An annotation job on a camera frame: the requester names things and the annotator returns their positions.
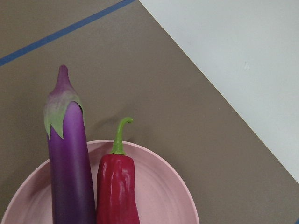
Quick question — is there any red chili pepper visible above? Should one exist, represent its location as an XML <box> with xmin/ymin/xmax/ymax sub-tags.
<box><xmin>96</xmin><ymin>117</ymin><xmax>140</xmax><ymax>224</ymax></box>

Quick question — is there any purple eggplant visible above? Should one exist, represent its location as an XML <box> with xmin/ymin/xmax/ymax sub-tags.
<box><xmin>44</xmin><ymin>65</ymin><xmax>96</xmax><ymax>224</ymax></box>

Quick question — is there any pink plate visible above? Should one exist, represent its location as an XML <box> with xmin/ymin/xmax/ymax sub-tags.
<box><xmin>1</xmin><ymin>141</ymin><xmax>199</xmax><ymax>224</ymax></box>

